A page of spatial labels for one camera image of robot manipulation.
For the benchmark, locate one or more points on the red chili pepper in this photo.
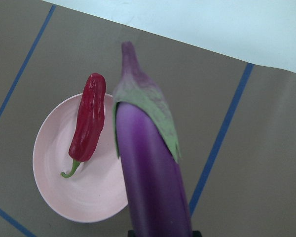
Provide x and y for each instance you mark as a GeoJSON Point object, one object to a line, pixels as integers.
{"type": "Point", "coordinates": [89, 123]}

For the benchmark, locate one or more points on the long purple eggplant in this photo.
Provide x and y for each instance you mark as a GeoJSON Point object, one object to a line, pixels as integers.
{"type": "Point", "coordinates": [147, 143]}

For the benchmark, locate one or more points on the pink plate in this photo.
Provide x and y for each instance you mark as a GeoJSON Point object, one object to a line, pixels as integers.
{"type": "Point", "coordinates": [96, 191]}

